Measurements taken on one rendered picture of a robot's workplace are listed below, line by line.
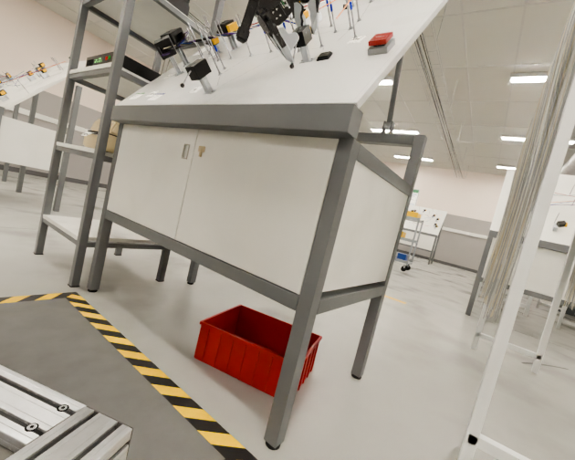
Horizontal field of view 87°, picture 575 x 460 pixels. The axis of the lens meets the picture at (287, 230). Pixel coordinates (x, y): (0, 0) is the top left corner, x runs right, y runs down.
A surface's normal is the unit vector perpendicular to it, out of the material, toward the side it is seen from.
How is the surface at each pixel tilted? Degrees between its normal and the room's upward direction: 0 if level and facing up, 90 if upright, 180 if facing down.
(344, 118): 90
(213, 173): 90
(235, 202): 90
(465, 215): 90
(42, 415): 0
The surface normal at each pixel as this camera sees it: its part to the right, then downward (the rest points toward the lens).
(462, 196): -0.54, -0.07
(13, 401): 0.24, -0.97
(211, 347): -0.36, -0.02
